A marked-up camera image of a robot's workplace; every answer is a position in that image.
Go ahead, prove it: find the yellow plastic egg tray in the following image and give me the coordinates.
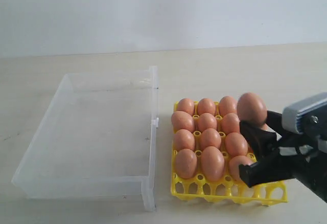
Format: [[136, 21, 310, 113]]
[[170, 101, 289, 207]]

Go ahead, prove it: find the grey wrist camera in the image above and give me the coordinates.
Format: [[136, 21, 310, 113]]
[[282, 92, 326, 140]]

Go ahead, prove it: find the brown egg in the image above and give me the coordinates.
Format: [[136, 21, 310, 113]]
[[171, 111, 196, 132], [237, 93, 267, 127], [260, 123, 270, 131], [221, 113, 240, 135], [225, 132, 248, 157], [173, 129, 196, 151], [176, 98, 195, 116], [197, 98, 216, 116], [201, 146, 225, 182], [174, 148, 197, 179], [228, 155, 253, 181], [218, 96, 237, 117], [199, 128, 222, 150], [197, 113, 218, 132]]

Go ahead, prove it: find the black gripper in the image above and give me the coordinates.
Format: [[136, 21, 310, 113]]
[[239, 110, 326, 201]]

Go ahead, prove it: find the clear plastic bin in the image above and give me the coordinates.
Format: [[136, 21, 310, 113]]
[[12, 66, 159, 211]]

